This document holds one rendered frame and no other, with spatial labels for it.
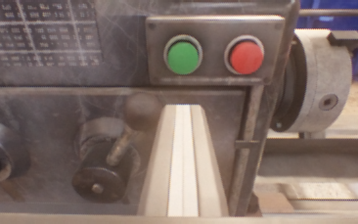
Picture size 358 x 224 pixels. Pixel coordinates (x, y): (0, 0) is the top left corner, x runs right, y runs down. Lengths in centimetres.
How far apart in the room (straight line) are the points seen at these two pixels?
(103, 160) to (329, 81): 42
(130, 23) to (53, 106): 13
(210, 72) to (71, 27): 15
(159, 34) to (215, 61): 6
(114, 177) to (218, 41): 17
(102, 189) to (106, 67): 13
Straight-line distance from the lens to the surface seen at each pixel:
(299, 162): 91
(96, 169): 23
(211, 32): 20
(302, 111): 48
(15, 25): 28
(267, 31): 21
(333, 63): 50
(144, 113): 16
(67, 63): 26
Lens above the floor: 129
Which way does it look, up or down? 31 degrees down
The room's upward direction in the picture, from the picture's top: straight up
